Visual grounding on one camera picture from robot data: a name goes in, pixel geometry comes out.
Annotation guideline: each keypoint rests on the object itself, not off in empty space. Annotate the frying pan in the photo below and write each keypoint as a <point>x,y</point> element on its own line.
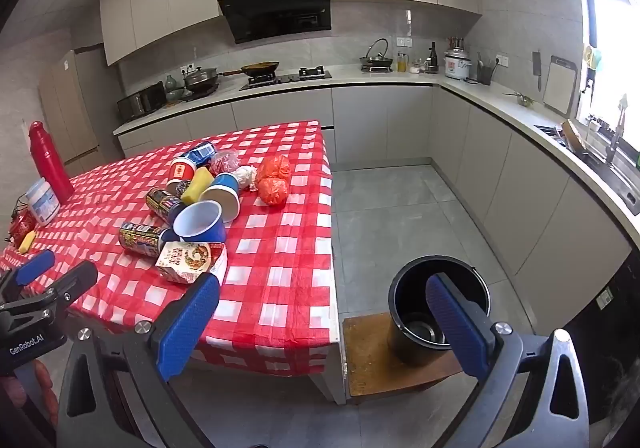
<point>260,68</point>

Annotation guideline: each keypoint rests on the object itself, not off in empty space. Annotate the black gas stove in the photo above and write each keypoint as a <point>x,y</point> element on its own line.
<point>285,78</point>

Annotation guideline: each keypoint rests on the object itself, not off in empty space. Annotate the steel sink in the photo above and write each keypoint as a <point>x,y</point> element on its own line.
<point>617,178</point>

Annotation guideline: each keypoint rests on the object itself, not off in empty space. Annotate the white kitchen island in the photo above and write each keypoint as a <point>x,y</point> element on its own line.
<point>327,385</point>

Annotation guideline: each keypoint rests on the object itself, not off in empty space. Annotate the black built-in oven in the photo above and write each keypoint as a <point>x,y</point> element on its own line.
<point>600,328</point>

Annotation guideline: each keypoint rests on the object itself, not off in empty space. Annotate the dark printed can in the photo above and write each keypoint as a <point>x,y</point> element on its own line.
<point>164,204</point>
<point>142,238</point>

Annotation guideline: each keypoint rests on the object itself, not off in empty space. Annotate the dark glass bottle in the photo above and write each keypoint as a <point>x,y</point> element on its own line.
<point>433,60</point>

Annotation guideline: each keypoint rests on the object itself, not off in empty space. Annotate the person's left hand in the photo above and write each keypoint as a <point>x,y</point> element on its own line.
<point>45,388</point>

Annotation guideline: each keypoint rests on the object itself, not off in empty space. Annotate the red packet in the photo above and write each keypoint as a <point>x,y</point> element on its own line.
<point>22,227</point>

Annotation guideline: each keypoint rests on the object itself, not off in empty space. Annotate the printed food carton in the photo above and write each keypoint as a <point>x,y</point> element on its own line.
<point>187,260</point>

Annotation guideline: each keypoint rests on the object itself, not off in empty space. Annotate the green ceramic vase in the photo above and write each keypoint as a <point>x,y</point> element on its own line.
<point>174,88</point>

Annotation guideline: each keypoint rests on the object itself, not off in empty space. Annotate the window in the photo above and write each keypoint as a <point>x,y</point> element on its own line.
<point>612,38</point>

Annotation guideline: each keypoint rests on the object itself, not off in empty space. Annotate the small yellow sponge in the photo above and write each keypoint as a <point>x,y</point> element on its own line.
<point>27,241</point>

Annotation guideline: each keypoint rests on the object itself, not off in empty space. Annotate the clear plastic bag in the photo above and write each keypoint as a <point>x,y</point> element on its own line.
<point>225,162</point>

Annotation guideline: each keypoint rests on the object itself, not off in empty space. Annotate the black utensil holder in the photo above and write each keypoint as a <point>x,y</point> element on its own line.
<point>485,74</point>

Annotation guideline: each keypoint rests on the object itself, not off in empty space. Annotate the steel faucet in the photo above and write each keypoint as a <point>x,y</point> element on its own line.
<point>616,138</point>

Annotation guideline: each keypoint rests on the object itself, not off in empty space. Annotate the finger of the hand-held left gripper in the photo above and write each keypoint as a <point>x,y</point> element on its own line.
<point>32,265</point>
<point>75,280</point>

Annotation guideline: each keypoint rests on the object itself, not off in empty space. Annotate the white tissue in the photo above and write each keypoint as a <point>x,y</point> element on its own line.
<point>246,178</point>

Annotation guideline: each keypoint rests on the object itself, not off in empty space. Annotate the green vegetable sprig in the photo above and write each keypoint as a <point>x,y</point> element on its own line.
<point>524,99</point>

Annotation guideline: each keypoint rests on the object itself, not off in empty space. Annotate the kitchen knife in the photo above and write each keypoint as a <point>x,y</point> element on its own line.
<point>537,65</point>

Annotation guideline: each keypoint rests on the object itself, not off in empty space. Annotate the hanging cloth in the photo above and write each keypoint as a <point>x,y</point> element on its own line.
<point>593,57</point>

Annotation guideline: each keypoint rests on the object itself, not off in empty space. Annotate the black range hood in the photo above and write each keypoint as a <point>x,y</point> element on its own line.
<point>280,15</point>

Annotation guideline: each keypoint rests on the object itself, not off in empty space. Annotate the wooden stool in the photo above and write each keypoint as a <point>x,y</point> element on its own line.
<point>367,358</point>

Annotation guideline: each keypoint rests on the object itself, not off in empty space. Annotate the orange plastic bag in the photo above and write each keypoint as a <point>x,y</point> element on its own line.
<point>274,191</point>
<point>274,167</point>

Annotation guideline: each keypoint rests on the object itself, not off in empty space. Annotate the red paper cup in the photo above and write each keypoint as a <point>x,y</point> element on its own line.
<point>181,172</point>

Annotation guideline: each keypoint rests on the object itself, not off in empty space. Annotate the steel wool scrubber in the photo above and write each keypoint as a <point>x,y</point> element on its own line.
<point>182,188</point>

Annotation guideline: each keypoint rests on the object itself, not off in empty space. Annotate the white cutting board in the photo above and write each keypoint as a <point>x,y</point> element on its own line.
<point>560,85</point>

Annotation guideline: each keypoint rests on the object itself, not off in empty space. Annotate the lidded grey pot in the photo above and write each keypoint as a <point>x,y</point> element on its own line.
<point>201,79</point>

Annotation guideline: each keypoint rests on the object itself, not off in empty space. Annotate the steel wok with lid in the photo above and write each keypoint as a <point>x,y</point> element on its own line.
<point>376,62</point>

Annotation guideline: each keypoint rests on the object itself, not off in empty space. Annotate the red checkered tablecloth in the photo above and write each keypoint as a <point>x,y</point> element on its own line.
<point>280,248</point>

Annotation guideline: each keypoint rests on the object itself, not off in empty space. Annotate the beige lower cabinets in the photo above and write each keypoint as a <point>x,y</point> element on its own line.
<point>380,123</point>

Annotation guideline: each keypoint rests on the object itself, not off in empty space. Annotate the blue paper cup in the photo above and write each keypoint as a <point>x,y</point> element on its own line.
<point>200,228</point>
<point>222,190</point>

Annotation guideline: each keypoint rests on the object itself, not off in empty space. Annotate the black microwave oven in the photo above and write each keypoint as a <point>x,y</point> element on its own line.
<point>142,100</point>

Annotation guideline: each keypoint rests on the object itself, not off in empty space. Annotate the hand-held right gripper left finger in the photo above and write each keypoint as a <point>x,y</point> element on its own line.
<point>187,323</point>

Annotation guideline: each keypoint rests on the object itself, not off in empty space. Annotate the red thermos bottle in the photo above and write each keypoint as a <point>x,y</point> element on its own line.
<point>47,158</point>

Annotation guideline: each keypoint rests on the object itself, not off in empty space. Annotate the wall socket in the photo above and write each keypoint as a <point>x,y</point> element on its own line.
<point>404,42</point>
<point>188,68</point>
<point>501,61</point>

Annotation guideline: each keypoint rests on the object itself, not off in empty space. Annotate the beige refrigerator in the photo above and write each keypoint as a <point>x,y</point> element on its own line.
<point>75,103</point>

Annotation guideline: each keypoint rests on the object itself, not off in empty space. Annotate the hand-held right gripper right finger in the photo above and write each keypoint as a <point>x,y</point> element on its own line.
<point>457,323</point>

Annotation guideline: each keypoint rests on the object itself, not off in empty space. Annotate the black bucket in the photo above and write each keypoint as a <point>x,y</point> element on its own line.
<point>400,328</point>

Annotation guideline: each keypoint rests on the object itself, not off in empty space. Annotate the white plastic jar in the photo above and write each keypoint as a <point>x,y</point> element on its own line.
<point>42,203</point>

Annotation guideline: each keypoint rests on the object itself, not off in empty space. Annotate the white rice cooker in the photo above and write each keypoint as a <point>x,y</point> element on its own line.
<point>457,65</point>

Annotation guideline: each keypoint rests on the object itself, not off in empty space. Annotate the blue snack packet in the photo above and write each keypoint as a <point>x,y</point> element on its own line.
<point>200,152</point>

